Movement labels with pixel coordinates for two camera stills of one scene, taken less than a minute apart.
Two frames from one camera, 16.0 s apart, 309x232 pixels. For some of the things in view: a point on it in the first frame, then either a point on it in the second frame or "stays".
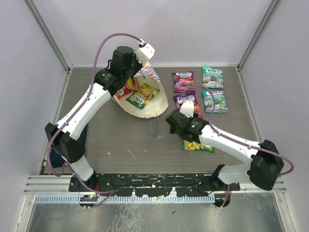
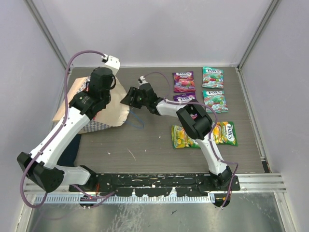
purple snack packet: (179, 99) stays
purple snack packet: (183, 81) stays
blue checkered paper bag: (156, 105) to (115, 112)
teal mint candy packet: (213, 78) stays
